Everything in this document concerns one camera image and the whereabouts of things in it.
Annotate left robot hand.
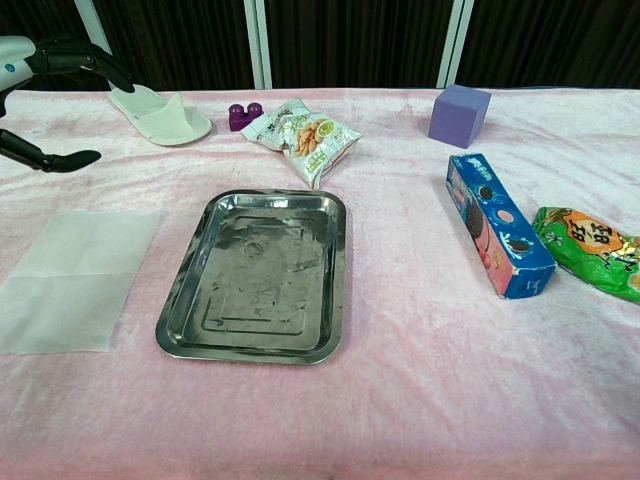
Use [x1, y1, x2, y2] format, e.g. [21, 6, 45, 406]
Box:
[0, 35, 135, 174]

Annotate white paper sheet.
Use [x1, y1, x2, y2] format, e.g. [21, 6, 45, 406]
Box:
[0, 209, 162, 355]

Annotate white slipper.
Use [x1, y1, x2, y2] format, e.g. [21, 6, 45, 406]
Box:
[108, 83, 214, 147]

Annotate purple toy brick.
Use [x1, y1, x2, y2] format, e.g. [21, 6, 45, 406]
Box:
[228, 102, 265, 134]

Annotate white biscuit snack bag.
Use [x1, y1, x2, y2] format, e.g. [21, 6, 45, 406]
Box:
[240, 97, 363, 190]

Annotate black pleated curtain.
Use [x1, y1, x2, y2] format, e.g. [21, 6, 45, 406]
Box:
[0, 0, 640, 92]

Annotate stainless steel tray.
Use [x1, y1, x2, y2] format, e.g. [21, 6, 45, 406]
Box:
[154, 188, 349, 366]

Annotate purple foam cube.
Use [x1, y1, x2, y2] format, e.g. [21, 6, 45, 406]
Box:
[427, 83, 493, 150]

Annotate blue cookie box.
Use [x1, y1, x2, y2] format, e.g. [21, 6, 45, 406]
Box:
[445, 152, 558, 301]

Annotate pink plush tablecloth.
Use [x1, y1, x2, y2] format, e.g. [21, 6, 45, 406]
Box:
[0, 87, 640, 480]

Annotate green snack bag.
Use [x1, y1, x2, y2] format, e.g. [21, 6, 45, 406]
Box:
[531, 205, 640, 305]

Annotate white frame post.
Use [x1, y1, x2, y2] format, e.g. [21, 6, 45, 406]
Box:
[435, 0, 474, 89]
[243, 0, 274, 90]
[73, 0, 124, 92]

